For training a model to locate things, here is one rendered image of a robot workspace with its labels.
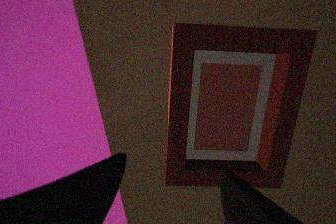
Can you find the dark red picture frame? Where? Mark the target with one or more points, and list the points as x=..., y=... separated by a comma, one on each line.
x=234, y=98

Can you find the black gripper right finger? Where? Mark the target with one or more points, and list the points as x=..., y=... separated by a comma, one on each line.
x=243, y=204

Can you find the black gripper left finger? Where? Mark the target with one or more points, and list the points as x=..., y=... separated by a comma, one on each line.
x=83, y=197

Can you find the brown flat board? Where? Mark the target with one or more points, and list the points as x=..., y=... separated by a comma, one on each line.
x=128, y=47

